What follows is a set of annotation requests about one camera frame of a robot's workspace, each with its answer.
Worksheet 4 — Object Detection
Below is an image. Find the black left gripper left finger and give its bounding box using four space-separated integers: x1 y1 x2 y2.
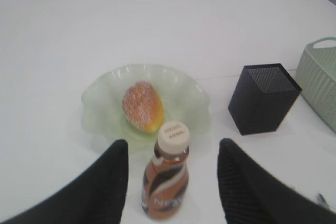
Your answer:
5 140 129 223

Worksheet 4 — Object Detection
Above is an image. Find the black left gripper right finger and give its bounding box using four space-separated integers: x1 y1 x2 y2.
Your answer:
217 138 335 223

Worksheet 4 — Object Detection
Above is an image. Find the brown Nescafe coffee bottle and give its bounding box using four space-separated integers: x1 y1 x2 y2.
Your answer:
141 121 190 220

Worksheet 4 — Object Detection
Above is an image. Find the sugared bread roll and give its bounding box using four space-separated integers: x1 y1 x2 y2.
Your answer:
122 81 164 133

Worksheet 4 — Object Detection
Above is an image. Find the black mesh pen holder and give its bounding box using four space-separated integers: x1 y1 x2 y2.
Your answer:
228 63 302 135

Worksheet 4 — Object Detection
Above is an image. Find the pale green plastic basket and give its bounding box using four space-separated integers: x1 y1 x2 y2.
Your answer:
295 37 335 131

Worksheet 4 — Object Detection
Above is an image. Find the frosted green glass bowl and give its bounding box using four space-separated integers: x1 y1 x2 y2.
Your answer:
81 64 210 152

